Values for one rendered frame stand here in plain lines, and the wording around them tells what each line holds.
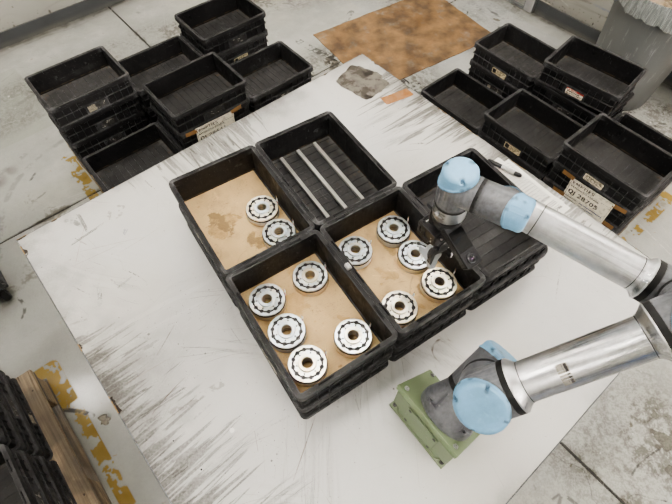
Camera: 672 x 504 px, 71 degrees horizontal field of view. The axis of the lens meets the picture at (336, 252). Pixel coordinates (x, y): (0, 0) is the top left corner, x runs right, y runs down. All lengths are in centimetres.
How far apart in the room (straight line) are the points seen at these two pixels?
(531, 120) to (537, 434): 168
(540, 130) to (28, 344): 265
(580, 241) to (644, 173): 142
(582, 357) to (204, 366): 99
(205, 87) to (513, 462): 210
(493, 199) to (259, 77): 199
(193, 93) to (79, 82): 59
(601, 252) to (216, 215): 108
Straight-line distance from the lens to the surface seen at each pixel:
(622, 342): 101
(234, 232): 150
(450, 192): 96
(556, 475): 224
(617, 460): 236
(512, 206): 96
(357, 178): 161
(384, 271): 141
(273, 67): 282
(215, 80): 260
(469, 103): 285
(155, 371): 150
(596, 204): 236
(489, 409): 103
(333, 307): 134
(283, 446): 137
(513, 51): 310
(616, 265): 111
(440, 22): 395
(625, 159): 251
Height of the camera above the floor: 204
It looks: 58 degrees down
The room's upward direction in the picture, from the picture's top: 1 degrees clockwise
